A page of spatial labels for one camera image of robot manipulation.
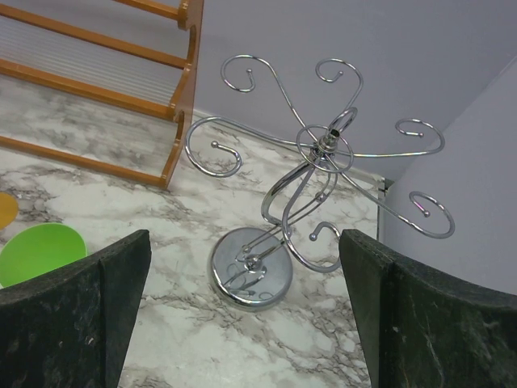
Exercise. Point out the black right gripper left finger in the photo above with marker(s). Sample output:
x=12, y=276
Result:
x=71, y=327

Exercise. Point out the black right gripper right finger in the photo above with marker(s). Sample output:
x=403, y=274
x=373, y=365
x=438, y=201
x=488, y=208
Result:
x=420, y=327

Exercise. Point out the green plastic wine glass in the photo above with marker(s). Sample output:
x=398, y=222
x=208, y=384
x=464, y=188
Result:
x=38, y=250

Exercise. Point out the yellow plastic wine glass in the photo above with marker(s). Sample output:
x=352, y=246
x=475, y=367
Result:
x=8, y=209

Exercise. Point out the chrome wine glass rack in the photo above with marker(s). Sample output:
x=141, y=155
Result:
x=251, y=269

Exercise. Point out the wooden shelf rack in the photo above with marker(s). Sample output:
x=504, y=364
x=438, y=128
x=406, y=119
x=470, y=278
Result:
x=136, y=56

